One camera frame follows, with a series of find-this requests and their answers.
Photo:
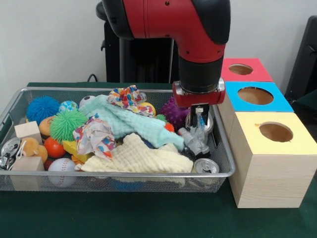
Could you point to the white cloth with colourful dots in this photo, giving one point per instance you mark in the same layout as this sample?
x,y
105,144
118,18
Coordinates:
x,y
91,136
126,98

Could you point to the dark green tablecloth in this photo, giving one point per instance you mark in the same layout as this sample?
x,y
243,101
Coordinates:
x,y
148,218
309,104

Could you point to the mint green cloth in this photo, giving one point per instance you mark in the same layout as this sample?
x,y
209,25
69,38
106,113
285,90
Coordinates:
x,y
123,119

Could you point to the purple spiky ball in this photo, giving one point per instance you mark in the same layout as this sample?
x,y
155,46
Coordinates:
x,y
173,111

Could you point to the blue spiky ball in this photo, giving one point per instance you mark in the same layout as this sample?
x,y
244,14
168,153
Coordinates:
x,y
42,109

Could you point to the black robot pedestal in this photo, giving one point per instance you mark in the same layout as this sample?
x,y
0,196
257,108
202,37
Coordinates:
x,y
148,64

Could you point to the cream cloth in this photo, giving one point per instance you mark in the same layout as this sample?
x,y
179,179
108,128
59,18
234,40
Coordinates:
x,y
138,158

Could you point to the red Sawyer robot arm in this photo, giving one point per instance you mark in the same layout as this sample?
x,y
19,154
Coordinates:
x,y
173,19

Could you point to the green spiky ball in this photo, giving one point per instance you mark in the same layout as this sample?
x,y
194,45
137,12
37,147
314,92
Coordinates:
x,y
65,125

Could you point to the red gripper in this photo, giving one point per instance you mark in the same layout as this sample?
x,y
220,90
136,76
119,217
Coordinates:
x,y
198,99

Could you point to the black chair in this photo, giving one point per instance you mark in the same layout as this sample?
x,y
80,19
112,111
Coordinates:
x,y
304,62

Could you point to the clear plastic bottle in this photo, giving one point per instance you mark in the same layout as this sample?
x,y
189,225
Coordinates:
x,y
199,135

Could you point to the silver drink can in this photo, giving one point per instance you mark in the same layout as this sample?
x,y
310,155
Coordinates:
x,y
205,165

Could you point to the wooden box with three holes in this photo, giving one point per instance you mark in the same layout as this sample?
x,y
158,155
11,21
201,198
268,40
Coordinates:
x,y
272,178

